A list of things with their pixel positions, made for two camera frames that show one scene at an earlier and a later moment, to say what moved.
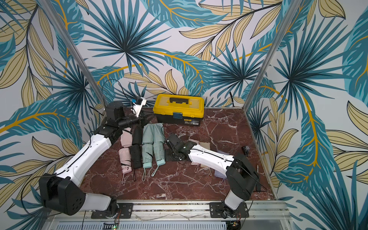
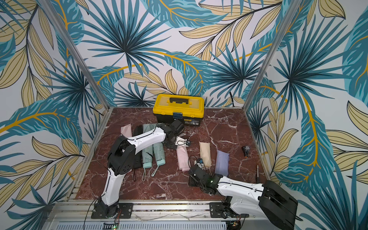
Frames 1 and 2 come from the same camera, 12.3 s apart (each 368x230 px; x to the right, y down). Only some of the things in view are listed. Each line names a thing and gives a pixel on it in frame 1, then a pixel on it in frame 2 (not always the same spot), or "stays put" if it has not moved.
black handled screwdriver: (258, 182) stays put
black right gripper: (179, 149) -> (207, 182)
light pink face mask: (197, 165) -> (183, 158)
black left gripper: (143, 120) -> (173, 146)
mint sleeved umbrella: (159, 153) stays put
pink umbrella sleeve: (126, 137) stays put
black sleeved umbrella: (136, 154) stays put
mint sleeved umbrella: (147, 155) stays put
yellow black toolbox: (182, 109) stays put
